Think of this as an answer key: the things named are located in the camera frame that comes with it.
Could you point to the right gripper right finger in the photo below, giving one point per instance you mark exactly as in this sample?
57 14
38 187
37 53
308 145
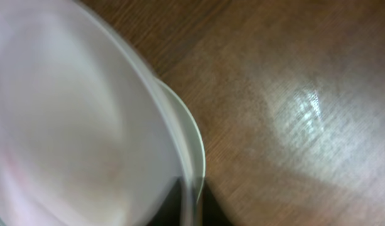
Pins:
211 212

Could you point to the grey plate with red stain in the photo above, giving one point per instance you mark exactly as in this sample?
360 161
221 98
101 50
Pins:
196 148

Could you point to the pink plate with red stain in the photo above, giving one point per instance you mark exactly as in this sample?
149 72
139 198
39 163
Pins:
87 136

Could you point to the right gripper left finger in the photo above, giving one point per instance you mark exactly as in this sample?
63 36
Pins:
169 213

